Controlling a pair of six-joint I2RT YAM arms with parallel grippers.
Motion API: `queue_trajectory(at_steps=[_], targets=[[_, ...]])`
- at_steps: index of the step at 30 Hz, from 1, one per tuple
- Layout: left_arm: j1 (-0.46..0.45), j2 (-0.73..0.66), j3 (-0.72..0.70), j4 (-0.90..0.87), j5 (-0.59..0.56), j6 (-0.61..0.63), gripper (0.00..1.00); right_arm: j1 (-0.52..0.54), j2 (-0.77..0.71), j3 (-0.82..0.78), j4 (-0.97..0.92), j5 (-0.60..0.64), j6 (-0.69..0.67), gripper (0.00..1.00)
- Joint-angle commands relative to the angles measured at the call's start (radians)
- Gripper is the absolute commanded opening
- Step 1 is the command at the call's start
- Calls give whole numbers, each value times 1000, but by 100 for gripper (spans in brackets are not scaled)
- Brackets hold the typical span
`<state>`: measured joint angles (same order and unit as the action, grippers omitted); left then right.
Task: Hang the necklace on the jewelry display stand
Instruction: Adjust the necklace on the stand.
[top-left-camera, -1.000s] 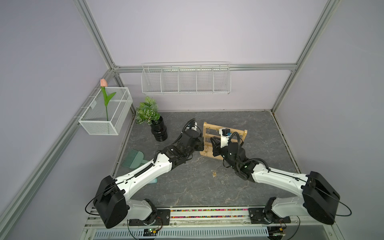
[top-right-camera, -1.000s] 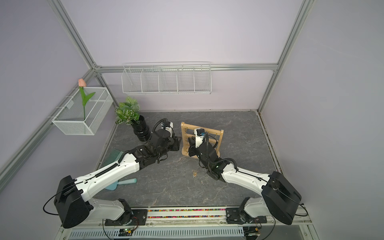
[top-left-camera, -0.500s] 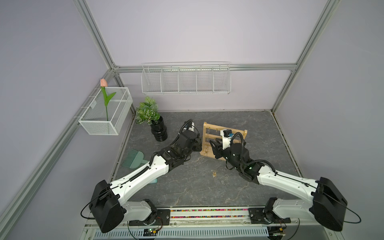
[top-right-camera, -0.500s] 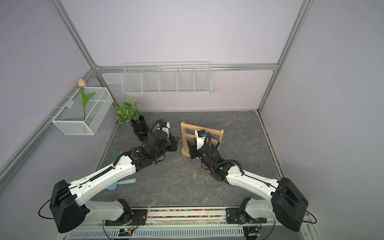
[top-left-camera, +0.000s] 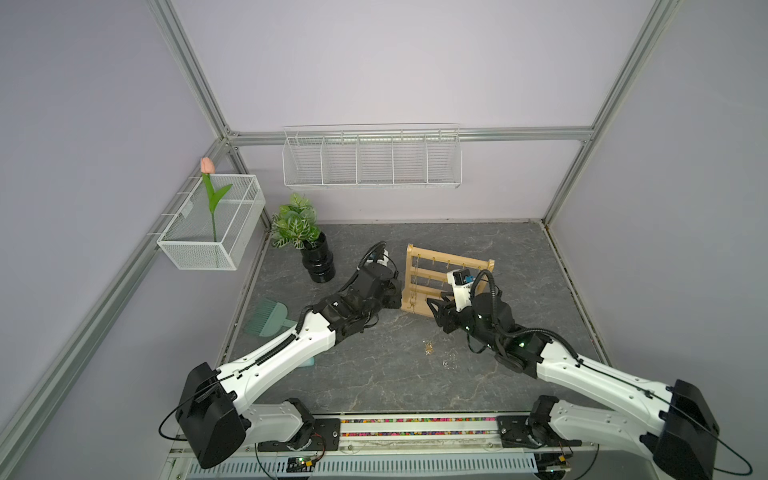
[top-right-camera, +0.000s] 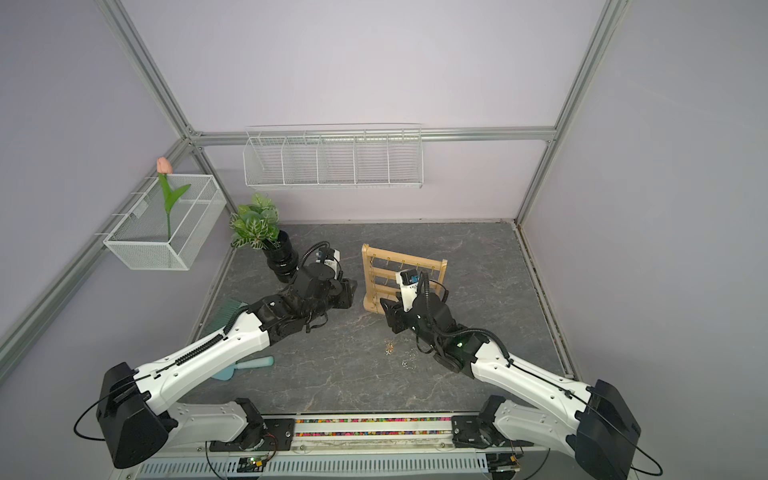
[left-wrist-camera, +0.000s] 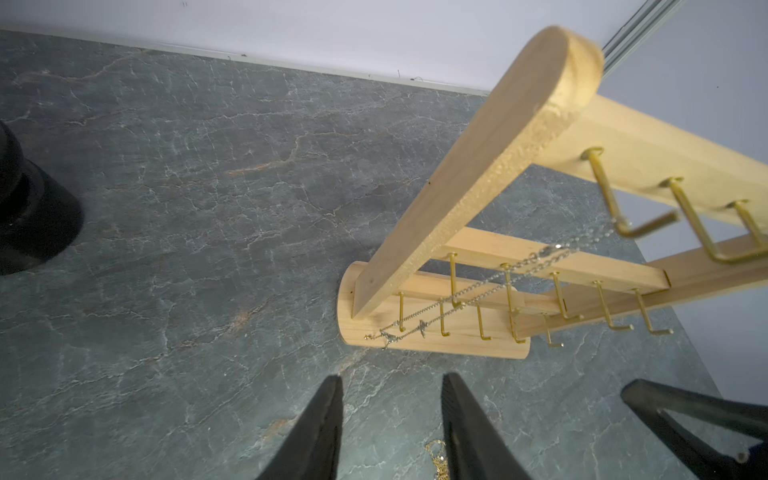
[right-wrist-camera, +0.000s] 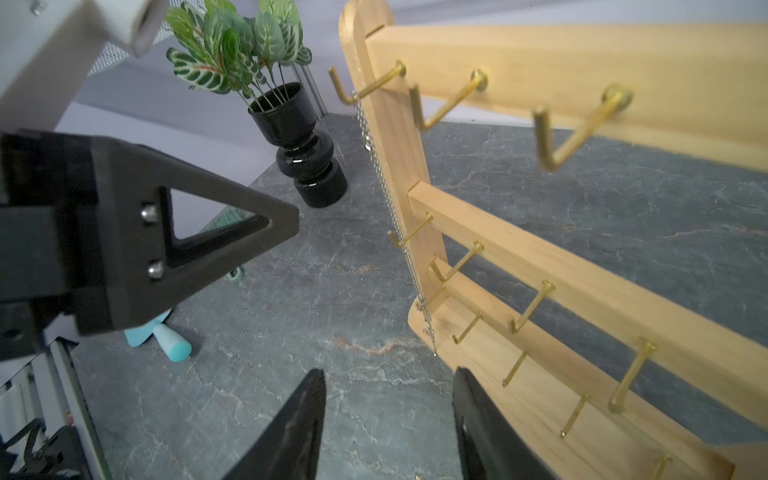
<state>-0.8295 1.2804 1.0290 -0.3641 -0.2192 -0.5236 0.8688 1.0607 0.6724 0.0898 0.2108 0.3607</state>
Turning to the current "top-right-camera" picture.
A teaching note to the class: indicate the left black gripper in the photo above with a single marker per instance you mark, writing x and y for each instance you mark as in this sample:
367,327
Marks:
346,294

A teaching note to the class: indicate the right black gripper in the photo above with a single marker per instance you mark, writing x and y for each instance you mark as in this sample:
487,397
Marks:
394,314

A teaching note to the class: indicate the wooden jewelry display stand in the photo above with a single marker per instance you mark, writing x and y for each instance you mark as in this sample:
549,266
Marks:
381,268

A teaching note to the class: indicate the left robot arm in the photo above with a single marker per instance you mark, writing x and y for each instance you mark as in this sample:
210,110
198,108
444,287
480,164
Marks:
140,411

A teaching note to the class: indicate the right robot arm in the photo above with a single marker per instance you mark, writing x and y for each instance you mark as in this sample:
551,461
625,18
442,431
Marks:
480,354

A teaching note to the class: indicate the black plant pot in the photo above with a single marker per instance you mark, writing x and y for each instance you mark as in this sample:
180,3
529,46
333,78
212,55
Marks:
282,258

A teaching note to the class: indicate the green artificial potted plant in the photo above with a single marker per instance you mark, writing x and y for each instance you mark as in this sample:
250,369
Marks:
255,224

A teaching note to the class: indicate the teal dustpan brush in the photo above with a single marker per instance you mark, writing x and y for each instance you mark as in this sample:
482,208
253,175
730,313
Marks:
219,319

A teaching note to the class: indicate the pink artificial tulip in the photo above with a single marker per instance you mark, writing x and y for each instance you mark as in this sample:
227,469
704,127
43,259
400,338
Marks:
170,195

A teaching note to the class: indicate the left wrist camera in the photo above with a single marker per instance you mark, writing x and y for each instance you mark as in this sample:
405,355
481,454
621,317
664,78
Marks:
330,257

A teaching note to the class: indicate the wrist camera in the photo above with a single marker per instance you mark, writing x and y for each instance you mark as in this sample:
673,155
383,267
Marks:
330,257
408,282

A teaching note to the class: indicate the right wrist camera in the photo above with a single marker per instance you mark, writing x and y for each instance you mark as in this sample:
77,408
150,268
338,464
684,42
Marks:
408,282

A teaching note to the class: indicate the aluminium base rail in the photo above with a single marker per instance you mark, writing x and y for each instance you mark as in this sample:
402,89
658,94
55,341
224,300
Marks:
384,427

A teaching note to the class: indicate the white cable duct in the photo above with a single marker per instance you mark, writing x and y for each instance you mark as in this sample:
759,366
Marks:
322,466

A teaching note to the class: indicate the white wire wall shelf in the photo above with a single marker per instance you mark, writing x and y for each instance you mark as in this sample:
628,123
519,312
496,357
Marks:
350,155

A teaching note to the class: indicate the white mesh wall basket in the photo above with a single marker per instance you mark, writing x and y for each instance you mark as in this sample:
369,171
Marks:
139,239

